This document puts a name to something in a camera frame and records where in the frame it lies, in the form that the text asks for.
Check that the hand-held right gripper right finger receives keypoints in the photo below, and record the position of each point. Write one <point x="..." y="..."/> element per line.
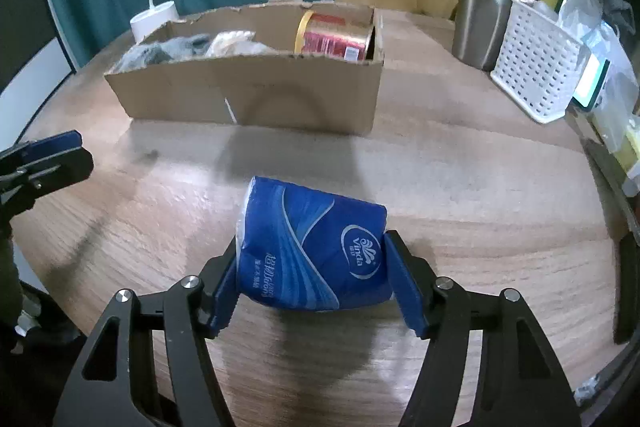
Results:
<point x="405" y="287"/>

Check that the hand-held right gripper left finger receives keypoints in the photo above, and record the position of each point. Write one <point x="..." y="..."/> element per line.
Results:
<point x="227" y="287"/>

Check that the stainless steel tumbler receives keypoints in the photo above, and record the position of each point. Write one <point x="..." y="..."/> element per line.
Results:
<point x="480" y="17"/>

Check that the crumpled clear plastic wrap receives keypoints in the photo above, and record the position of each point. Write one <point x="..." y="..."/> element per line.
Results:
<point x="617" y="72"/>

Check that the gold and red can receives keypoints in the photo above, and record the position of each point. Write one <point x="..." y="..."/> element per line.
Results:
<point x="335" y="38"/>

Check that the white plastic basket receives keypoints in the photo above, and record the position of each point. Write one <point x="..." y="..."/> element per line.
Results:
<point x="535" y="67"/>

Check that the blue toilet paper roll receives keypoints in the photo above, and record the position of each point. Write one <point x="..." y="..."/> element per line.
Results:
<point x="310" y="247"/>

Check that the brown cardboard box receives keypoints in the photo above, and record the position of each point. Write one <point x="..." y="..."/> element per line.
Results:
<point x="300" y="97"/>

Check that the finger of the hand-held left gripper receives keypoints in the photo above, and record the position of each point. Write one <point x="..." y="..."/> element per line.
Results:
<point x="55" y="144"/>
<point x="65" y="172"/>

